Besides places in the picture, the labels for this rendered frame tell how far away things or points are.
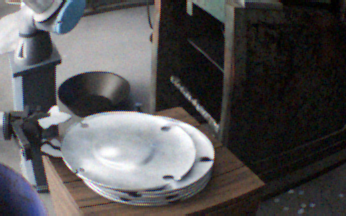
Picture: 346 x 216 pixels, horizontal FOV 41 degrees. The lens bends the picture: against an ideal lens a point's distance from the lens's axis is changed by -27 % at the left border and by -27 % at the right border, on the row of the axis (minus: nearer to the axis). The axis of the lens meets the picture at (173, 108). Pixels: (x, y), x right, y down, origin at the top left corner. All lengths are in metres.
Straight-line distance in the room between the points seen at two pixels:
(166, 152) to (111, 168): 0.13
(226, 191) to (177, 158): 0.13
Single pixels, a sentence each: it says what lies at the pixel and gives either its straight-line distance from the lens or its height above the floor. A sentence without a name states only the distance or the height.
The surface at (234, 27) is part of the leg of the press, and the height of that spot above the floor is 0.56.
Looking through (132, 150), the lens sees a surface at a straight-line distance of 1.20.
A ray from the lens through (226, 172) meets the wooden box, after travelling 1.24.
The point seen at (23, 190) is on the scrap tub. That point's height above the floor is 0.44.
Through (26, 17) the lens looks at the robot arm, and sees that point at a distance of 1.46.
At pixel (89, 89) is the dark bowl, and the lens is 2.25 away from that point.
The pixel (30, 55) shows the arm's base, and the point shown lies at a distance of 1.48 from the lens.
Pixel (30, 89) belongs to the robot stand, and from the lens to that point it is 1.52.
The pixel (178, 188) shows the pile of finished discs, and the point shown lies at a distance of 1.11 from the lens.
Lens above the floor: 1.06
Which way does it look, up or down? 29 degrees down
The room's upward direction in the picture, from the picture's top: 2 degrees clockwise
